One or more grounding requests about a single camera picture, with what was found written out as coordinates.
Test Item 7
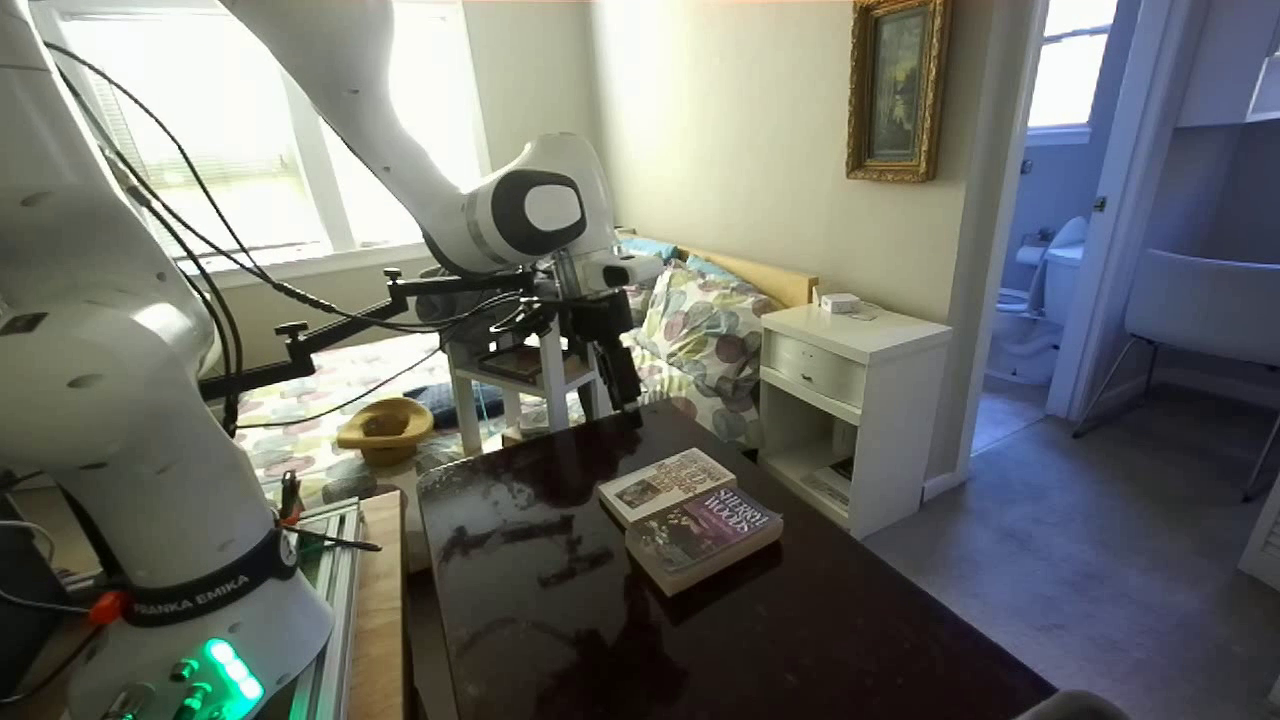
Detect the white door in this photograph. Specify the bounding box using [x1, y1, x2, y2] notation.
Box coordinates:
[1046, 0, 1191, 425]

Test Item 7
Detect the white nightstand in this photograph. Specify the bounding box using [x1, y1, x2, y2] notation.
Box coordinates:
[758, 297, 951, 541]

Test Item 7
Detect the red round button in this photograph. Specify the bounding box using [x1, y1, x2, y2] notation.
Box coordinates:
[85, 585, 132, 632]

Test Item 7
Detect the white toilet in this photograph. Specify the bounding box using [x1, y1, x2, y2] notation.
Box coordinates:
[993, 216, 1097, 391]

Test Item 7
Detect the patterned flat box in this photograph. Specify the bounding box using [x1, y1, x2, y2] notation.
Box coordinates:
[619, 480, 788, 600]

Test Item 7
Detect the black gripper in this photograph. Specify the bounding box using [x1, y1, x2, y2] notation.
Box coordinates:
[538, 265, 650, 412]

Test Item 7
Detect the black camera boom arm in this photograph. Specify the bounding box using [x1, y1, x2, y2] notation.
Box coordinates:
[198, 265, 538, 405]

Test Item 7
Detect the floral blanket bed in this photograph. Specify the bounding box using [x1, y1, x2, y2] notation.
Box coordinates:
[245, 227, 825, 505]

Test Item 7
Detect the small bathroom window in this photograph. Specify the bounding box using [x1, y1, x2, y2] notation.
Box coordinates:
[1026, 0, 1122, 134]

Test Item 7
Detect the aluminium base frame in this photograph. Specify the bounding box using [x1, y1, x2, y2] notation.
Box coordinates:
[286, 495, 367, 720]

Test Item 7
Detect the wooden robot stand board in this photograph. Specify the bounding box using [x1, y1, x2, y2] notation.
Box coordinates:
[349, 488, 407, 720]

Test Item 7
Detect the dark blue cushion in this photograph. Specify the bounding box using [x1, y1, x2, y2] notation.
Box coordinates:
[404, 379, 513, 433]

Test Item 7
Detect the large bright window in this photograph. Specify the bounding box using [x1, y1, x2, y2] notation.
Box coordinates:
[36, 0, 498, 272]

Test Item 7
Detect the gold framed picture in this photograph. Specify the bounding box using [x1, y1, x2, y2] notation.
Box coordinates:
[843, 0, 951, 186]

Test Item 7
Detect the yellow bowl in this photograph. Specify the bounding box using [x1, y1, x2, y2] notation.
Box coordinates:
[334, 394, 438, 472]

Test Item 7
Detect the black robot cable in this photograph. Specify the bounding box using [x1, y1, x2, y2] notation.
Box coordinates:
[36, 36, 444, 436]

